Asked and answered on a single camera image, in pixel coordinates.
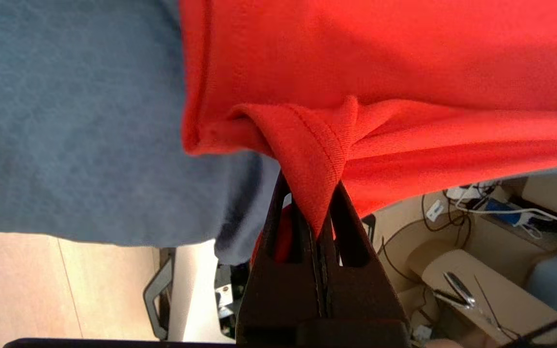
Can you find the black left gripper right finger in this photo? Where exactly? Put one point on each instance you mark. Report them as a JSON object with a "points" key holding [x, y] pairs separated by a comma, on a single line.
{"points": [[360, 295]]}

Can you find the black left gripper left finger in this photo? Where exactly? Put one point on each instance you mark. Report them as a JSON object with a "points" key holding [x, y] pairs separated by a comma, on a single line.
{"points": [[278, 295]]}

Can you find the red t-shirt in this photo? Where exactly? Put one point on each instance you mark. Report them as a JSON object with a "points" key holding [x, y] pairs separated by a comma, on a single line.
{"points": [[404, 72]]}

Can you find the robot base with wiring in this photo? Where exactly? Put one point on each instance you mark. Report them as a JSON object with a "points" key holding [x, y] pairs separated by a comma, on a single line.
{"points": [[230, 299]]}

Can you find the shiny metal tongs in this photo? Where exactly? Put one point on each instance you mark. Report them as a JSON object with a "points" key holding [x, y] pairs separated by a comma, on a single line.
{"points": [[457, 287]]}

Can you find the white plug adapter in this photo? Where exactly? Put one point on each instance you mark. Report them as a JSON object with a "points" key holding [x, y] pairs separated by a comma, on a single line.
{"points": [[435, 210]]}

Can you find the beige cardboard box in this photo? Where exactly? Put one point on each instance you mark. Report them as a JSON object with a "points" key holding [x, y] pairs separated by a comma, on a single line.
{"points": [[491, 285]]}

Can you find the white power strip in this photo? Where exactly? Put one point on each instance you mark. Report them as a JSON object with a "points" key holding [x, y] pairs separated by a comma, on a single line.
{"points": [[472, 192]]}

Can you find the blue electronic device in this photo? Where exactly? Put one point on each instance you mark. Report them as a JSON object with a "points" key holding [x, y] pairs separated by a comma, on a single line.
{"points": [[501, 209]]}

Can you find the dark rounded metal frame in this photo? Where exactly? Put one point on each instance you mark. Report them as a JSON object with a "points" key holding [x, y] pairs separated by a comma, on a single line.
{"points": [[155, 295]]}

